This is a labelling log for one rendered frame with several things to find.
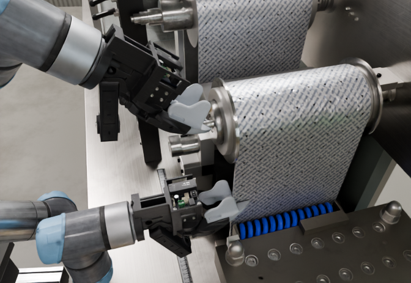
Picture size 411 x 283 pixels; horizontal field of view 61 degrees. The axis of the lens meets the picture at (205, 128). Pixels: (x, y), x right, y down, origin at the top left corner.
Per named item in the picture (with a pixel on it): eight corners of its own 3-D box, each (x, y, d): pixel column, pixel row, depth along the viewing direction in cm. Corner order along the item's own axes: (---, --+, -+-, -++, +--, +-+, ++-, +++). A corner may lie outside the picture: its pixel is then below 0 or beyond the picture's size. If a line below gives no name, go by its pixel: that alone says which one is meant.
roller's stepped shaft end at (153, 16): (131, 23, 72) (128, 8, 69) (159, 20, 73) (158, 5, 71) (133, 30, 69) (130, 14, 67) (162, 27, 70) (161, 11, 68)
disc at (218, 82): (210, 126, 70) (210, 60, 60) (212, 126, 70) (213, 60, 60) (233, 181, 59) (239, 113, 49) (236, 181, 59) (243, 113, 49)
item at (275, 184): (229, 225, 71) (235, 162, 58) (333, 200, 75) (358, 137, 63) (230, 227, 70) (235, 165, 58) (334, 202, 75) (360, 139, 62)
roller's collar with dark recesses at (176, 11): (159, 24, 75) (156, -6, 71) (186, 21, 76) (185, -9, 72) (164, 37, 70) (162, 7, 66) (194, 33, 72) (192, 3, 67)
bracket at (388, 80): (356, 77, 65) (359, 68, 63) (383, 73, 66) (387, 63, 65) (373, 93, 61) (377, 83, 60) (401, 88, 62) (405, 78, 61)
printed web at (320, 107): (188, 140, 106) (180, -38, 72) (260, 126, 110) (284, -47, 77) (228, 256, 78) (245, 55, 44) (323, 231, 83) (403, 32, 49)
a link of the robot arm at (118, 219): (114, 258, 60) (111, 218, 65) (141, 251, 61) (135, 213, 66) (106, 233, 55) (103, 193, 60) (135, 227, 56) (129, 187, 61)
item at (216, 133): (202, 101, 62) (212, 99, 55) (213, 100, 63) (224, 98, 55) (209, 143, 63) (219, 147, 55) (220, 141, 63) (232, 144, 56)
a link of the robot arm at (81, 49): (41, 84, 40) (45, 50, 46) (78, 99, 43) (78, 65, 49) (71, 32, 37) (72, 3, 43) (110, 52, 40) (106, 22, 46)
